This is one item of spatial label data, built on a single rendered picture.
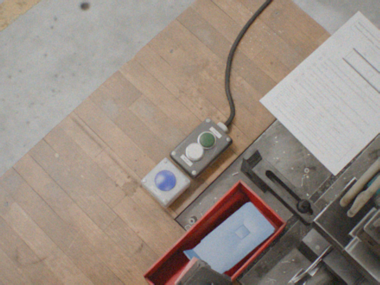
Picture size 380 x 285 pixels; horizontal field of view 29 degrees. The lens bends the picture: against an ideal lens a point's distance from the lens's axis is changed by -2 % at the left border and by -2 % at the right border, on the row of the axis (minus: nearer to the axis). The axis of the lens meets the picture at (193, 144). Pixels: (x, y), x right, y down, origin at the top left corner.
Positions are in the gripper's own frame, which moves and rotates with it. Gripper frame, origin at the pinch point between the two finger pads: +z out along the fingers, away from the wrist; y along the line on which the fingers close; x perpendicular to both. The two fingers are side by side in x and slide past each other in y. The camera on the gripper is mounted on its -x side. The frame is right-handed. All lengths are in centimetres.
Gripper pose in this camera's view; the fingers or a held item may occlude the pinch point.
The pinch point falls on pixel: (195, 262)
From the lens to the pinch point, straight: 132.7
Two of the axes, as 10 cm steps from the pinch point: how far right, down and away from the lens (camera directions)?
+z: -0.7, -4.5, 8.9
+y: 6.0, -7.3, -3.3
